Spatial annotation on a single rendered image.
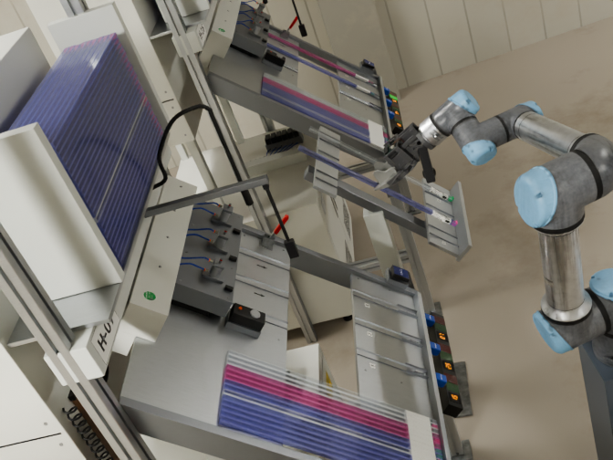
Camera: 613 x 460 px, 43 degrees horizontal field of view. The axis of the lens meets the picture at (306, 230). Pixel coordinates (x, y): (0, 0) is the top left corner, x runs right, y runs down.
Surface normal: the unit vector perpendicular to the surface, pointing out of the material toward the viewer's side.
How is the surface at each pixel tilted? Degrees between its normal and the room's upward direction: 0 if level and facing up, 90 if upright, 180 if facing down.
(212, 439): 90
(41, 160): 90
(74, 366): 90
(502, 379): 0
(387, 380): 43
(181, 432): 90
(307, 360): 0
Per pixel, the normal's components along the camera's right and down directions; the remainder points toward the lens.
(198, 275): 0.43, -0.74
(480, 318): -0.31, -0.78
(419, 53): 0.11, 0.54
